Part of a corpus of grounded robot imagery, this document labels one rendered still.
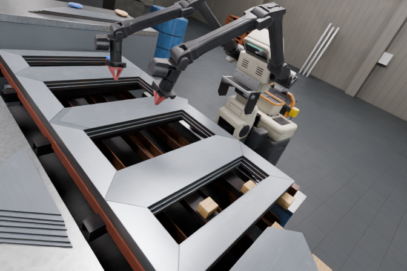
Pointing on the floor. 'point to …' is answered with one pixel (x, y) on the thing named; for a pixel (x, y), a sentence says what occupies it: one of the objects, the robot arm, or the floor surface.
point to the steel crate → (123, 3)
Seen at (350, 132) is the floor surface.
